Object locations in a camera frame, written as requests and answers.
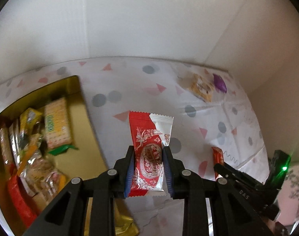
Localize white printed tablecloth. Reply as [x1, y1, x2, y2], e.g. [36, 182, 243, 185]
[0, 56, 269, 236]

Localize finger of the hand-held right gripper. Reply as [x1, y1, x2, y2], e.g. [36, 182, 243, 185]
[213, 163, 263, 190]

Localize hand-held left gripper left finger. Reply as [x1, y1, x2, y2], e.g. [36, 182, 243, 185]
[23, 146, 135, 236]

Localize yellow snack packet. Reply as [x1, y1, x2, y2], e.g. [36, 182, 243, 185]
[178, 72, 215, 103]
[19, 107, 43, 138]

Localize clear biscuit packet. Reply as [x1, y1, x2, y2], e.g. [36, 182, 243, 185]
[19, 156, 66, 197]

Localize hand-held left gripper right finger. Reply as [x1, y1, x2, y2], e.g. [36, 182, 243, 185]
[162, 146, 275, 236]

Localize person's right forearm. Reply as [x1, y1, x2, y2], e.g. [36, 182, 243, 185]
[275, 165, 299, 236]

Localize purple wrapped candy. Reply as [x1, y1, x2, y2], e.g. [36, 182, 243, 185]
[213, 73, 227, 92]

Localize orange snack packet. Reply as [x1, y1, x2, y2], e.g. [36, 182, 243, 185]
[212, 147, 225, 180]

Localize gold metal tin box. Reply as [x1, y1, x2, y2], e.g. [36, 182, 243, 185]
[0, 75, 140, 236]

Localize red and white snack packet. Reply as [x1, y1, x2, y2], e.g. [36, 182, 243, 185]
[128, 111, 174, 197]

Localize green and white cracker packet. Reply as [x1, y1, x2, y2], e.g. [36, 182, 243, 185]
[44, 97, 80, 156]

